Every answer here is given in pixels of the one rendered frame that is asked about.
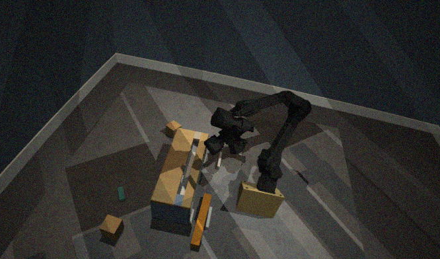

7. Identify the small green block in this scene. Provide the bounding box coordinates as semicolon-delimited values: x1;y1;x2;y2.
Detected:
117;186;126;201

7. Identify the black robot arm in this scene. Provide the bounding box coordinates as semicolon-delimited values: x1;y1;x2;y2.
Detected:
211;91;312;194

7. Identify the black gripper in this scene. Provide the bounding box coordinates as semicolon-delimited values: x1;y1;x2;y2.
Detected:
203;129;237;155

